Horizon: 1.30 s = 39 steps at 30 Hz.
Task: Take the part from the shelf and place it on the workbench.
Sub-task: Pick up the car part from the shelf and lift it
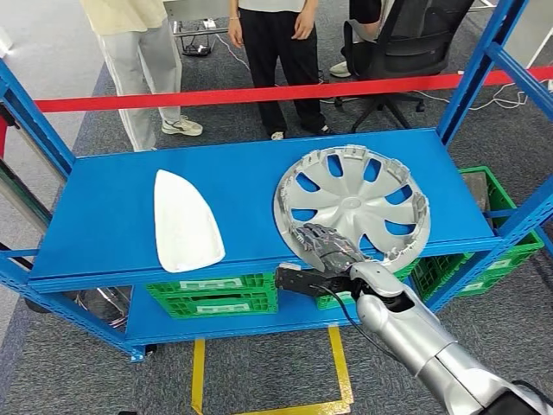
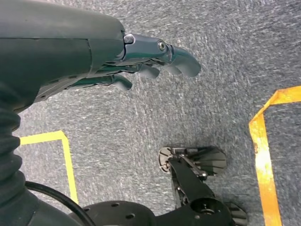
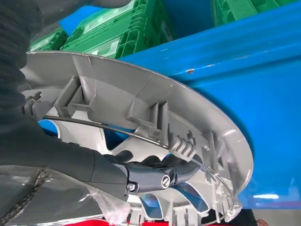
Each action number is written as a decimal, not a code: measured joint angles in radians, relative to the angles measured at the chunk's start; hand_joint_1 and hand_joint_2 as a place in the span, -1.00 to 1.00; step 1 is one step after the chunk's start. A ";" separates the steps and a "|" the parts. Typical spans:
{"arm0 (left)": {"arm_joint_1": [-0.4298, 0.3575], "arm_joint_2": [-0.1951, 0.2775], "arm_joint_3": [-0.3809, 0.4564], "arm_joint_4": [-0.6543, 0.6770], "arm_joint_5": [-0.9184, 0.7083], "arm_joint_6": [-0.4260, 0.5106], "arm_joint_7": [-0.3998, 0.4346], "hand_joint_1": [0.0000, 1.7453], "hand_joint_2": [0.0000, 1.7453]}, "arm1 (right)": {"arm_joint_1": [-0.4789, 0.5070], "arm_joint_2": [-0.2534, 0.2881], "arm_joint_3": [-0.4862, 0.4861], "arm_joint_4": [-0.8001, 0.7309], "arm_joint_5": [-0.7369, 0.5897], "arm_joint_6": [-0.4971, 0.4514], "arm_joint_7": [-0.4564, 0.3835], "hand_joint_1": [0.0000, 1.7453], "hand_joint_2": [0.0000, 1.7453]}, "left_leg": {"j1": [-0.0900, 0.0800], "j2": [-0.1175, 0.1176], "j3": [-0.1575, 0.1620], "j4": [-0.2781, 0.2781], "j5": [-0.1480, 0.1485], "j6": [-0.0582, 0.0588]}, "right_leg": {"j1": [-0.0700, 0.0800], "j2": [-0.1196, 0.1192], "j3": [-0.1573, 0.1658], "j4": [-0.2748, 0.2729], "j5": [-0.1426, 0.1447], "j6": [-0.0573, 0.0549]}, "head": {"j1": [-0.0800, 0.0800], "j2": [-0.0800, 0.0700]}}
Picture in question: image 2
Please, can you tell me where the yellow floor tape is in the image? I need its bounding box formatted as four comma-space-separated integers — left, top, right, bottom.
20, 130, 79, 205

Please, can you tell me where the orange floor tape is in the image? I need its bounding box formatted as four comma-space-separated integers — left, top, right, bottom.
248, 86, 301, 226

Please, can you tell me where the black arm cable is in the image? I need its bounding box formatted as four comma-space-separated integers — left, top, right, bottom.
24, 181, 97, 226

